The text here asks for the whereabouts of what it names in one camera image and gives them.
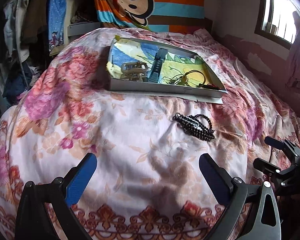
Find coloured dinosaur drawing paper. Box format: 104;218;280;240
107;36;216;88

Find light blue smart watch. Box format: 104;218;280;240
148;48;168;83

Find hanging clothes on rack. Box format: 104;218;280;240
0;0;48;111

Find pink window curtain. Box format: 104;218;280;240
286;11;300;89

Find grey tray box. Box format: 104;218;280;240
108;44;227;99

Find silver hair clip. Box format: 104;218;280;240
169;78;185;86

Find grey shelf board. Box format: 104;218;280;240
68;22;101;37

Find beige hair claw clip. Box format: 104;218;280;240
120;61;148;82

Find window with bars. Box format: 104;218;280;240
255;0;297;49

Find blue dotted hanging curtain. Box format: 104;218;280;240
47;0;66;53

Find black bead bracelet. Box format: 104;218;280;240
173;112;216;142

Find striped monkey blanket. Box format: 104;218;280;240
95;0;205;34

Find black hair tie yellow bead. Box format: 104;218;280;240
176;70;207;88

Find floral pink bed quilt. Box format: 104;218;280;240
0;28;300;239

